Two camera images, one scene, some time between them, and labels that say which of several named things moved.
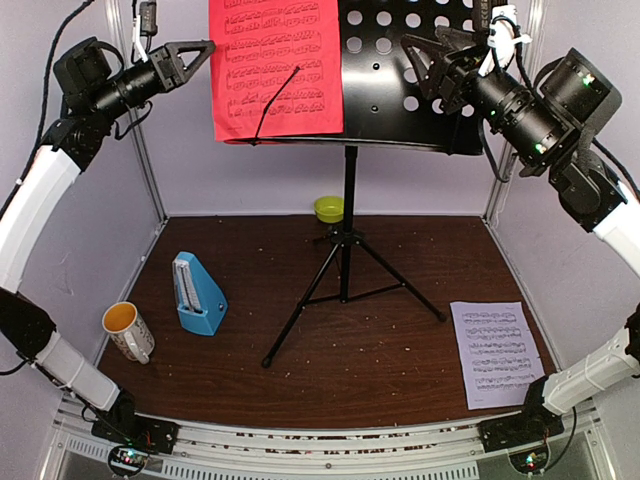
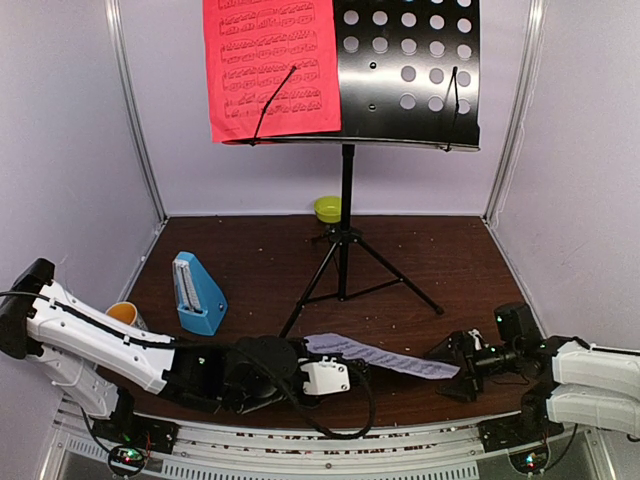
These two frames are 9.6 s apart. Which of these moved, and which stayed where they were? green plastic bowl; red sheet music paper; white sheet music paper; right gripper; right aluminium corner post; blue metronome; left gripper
Moved: right gripper; left gripper; white sheet music paper
Stayed: green plastic bowl; right aluminium corner post; blue metronome; red sheet music paper
